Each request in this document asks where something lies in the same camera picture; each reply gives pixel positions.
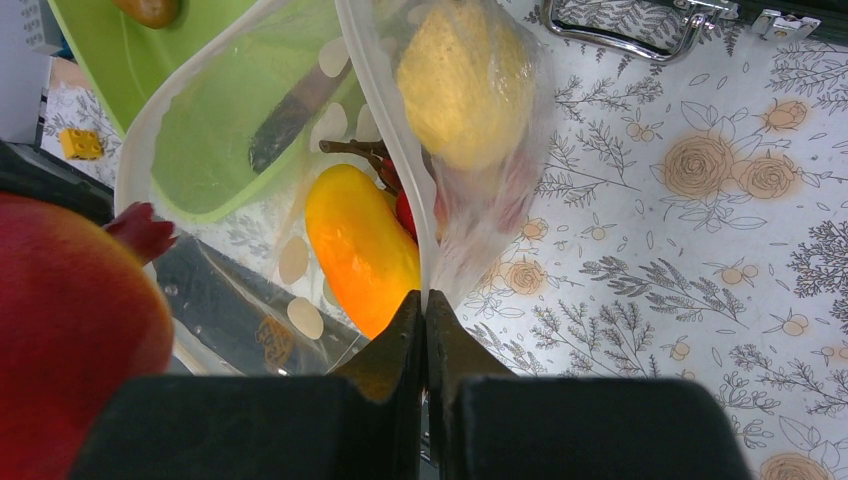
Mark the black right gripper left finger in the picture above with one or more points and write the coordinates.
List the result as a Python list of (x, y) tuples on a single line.
[(381, 427)]

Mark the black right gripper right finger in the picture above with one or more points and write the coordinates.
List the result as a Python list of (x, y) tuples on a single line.
[(452, 355)]

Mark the orange yellow mango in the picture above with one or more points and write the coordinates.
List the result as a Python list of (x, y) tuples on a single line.
[(369, 260)]

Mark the clear zip top bag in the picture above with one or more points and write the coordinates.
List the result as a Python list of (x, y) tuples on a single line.
[(269, 238)]

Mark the yellow lemon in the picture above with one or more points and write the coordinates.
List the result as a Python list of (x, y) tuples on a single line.
[(468, 82)]

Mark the red apple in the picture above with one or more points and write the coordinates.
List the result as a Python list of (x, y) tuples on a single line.
[(79, 317)]

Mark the purple eggplant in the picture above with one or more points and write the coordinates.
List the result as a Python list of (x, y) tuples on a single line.
[(289, 117)]

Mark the brown potato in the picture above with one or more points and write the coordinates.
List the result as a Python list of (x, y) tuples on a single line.
[(154, 14)]

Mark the floral tablecloth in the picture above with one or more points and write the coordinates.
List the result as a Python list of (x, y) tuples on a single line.
[(691, 222)]

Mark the small yellow toy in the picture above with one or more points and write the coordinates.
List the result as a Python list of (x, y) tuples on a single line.
[(80, 144)]

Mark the green plastic tray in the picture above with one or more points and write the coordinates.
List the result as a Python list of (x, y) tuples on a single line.
[(188, 98)]

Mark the black poker chip case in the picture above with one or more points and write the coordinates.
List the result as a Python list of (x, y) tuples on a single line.
[(665, 31)]

